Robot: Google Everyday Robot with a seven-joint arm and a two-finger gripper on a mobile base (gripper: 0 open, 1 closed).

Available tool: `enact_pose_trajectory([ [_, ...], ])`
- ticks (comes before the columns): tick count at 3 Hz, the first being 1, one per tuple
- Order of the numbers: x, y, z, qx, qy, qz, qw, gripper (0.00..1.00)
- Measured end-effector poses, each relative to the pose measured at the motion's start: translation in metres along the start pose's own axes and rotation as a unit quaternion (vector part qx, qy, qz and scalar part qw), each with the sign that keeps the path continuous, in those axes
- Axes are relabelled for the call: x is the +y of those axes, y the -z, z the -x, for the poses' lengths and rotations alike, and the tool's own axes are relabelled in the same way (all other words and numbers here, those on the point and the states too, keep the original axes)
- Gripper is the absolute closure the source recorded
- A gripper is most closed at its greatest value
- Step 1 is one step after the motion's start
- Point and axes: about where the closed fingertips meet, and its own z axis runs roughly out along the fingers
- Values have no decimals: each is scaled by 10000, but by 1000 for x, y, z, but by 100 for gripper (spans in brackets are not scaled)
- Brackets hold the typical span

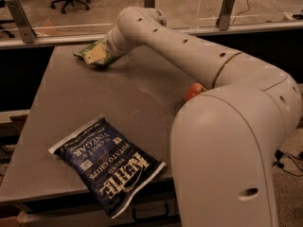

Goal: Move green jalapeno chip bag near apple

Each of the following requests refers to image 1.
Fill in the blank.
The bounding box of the blue salt vinegar chip bag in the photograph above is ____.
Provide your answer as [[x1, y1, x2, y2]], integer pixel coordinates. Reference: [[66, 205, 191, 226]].
[[49, 117, 166, 218]]

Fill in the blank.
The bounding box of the left metal bracket post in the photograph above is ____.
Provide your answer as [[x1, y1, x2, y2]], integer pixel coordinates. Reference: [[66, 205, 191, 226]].
[[6, 0, 37, 44]]

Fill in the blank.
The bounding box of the metal bracket post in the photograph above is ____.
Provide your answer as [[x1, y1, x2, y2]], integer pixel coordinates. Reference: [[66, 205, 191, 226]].
[[144, 0, 155, 8], [216, 0, 235, 31], [6, 0, 37, 44]]

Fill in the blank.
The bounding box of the middle metal bracket post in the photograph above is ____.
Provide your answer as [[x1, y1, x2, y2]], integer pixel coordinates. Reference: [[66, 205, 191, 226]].
[[144, 0, 155, 8]]

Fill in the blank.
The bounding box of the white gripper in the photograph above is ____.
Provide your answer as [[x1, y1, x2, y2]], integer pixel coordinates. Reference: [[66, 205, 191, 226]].
[[84, 26, 137, 64]]

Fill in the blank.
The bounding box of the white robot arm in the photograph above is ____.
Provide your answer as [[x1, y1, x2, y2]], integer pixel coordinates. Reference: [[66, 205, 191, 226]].
[[103, 7, 302, 227]]

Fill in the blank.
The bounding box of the black drawer handle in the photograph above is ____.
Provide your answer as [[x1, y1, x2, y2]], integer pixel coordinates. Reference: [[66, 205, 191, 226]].
[[132, 202, 169, 222]]

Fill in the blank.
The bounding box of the right metal bracket post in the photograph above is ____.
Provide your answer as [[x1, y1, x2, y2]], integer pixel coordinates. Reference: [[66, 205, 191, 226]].
[[216, 0, 235, 31]]

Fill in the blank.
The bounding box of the grey table drawer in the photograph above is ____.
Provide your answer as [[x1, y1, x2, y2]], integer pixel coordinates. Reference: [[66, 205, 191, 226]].
[[17, 200, 182, 227]]

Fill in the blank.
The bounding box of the red apple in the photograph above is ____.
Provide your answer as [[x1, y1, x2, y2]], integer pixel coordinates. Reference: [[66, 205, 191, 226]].
[[185, 83, 207, 101]]

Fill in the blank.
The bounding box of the black floor cable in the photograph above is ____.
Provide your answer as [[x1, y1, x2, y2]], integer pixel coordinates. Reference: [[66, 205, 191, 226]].
[[274, 148, 303, 178]]

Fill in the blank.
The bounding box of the green jalapeno chip bag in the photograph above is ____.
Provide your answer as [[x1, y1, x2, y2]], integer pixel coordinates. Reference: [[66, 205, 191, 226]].
[[73, 39, 116, 67]]

